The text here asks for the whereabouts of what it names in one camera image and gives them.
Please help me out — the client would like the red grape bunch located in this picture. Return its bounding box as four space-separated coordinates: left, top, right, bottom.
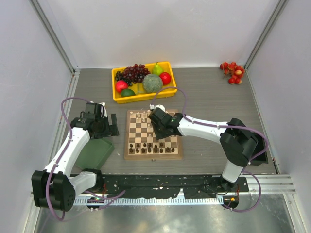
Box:
121 64 150 84

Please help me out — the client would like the red apple right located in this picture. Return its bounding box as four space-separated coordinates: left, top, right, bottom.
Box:
160 72 172 86

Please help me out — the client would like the green plastic tray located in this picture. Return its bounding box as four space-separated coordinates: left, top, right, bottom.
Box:
75 138 115 170

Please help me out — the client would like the black plastic bin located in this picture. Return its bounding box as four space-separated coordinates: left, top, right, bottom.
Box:
250 134 269 166

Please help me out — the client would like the green melon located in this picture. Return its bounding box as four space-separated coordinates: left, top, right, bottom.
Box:
142 74 163 93

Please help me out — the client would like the green lime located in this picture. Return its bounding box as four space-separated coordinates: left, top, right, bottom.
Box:
121 89 136 98

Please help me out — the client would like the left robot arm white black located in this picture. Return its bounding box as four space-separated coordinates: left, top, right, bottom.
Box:
31 102 119 212

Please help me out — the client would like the red apple left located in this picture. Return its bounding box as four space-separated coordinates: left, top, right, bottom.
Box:
115 80 128 93

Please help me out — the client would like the yellow plastic fruit tray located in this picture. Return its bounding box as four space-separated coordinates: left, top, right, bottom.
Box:
111 62 177 103

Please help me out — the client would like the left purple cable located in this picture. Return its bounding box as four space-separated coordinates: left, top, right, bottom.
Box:
45 97 127 222

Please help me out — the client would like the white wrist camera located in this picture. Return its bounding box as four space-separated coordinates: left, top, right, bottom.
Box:
149 104 166 112
100 102 107 118

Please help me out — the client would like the white cable duct strip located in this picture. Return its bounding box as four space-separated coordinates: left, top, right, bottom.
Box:
73 195 223 206

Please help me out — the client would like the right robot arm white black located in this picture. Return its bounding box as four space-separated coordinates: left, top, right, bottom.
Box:
148 105 258 192

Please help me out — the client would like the black grape bunch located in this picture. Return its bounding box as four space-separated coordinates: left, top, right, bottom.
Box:
115 71 132 86

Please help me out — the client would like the red apple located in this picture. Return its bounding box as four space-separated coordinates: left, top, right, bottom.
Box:
160 72 172 86
115 80 128 93

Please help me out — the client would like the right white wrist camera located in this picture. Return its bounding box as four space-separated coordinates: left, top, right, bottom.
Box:
149 104 166 112

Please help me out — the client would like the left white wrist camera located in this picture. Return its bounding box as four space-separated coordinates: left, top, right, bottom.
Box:
100 102 107 118

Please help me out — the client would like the red cherry cluster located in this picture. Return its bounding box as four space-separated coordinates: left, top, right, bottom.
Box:
219 62 245 84

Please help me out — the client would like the wooden chess board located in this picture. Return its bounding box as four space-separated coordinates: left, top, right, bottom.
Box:
124 110 183 161

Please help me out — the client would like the green pear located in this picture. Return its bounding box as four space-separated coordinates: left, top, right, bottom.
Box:
152 63 164 76

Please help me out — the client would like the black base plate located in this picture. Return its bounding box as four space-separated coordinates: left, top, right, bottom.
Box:
89 174 249 199

